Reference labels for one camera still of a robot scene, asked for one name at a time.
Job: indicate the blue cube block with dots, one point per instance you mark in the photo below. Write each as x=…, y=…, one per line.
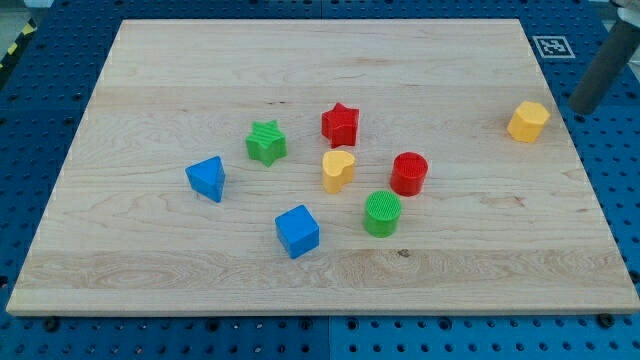
x=297, y=231

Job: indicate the blue triangle block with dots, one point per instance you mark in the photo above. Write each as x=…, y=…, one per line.
x=207, y=178

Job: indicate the green star block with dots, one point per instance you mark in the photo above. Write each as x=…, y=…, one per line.
x=266, y=143

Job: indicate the yellow hexagon block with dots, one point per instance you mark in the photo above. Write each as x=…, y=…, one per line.
x=528, y=121

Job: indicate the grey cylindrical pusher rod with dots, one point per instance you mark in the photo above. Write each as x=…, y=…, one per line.
x=607, y=64

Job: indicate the white fiducial marker tag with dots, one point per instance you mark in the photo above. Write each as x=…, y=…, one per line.
x=553, y=47

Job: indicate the yellow heart block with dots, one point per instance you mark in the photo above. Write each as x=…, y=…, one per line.
x=338, y=169

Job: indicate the green cylinder block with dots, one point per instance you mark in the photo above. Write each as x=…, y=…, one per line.
x=382, y=212

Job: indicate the red cylinder block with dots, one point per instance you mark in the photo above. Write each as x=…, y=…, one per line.
x=408, y=174

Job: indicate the red star block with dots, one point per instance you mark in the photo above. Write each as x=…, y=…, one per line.
x=340, y=125

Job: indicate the wooden board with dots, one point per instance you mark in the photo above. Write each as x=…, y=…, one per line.
x=501, y=227

